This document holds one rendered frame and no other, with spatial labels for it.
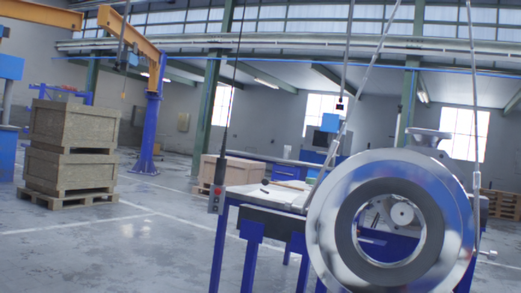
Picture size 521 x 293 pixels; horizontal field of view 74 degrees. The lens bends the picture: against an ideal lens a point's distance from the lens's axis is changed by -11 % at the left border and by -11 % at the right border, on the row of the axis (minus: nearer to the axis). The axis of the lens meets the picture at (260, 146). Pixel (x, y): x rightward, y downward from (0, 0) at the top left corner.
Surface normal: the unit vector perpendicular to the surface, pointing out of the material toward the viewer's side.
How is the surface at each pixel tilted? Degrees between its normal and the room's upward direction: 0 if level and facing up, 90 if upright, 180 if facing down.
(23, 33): 90
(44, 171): 90
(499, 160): 90
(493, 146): 90
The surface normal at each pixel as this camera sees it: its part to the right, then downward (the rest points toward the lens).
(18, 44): 0.87, 0.14
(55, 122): -0.35, -0.03
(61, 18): 0.51, 0.10
